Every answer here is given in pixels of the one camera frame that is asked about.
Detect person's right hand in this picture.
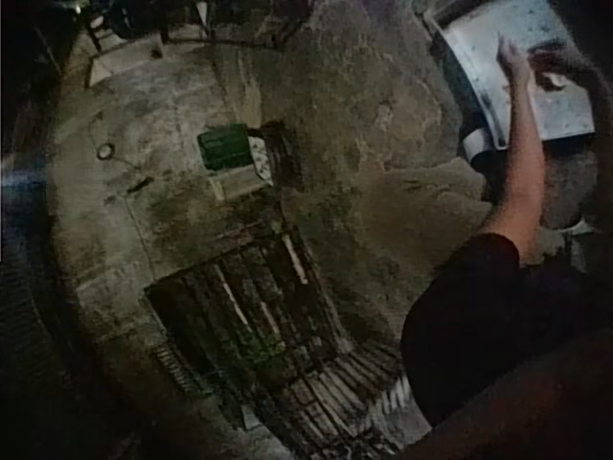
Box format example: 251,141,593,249
529,46,591,93

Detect person's left hand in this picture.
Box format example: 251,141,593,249
495,33,536,83

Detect grey metal tray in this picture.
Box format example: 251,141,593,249
423,0,598,150

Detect pale grey cylinder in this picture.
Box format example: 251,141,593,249
461,126,500,170

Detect white printed packet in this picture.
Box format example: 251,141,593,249
247,135,275,187

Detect green box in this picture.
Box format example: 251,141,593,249
196,123,254,173

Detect cardboard box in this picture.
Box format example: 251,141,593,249
209,166,270,201

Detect dark furniture legs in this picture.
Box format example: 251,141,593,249
76,0,219,55

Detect wooden slatted crate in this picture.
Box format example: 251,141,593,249
145,228,339,387

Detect dark short stick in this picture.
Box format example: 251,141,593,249
125,176,155,195

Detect metal floor grate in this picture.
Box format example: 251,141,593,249
256,342,416,459

